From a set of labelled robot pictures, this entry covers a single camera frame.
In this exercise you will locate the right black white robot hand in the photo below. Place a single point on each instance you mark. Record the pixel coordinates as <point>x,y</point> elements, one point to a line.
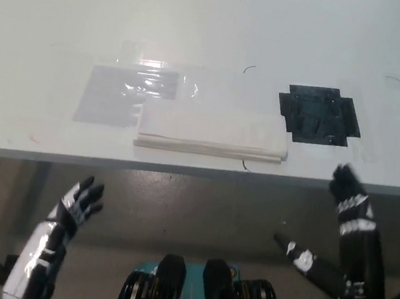
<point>362,257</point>

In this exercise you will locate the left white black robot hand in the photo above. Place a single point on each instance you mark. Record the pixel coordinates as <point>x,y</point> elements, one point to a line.
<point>39,254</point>

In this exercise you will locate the white napkin stack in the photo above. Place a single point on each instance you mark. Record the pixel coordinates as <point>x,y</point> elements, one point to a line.
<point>209,130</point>

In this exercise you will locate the robot legs and base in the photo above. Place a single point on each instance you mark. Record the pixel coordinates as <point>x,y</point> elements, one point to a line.
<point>168,291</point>

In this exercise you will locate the clear plastic bag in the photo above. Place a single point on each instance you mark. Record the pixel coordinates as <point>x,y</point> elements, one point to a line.
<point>107,101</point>

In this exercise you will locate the clear plastic film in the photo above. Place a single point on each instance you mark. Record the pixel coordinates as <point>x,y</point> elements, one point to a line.
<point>178,85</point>

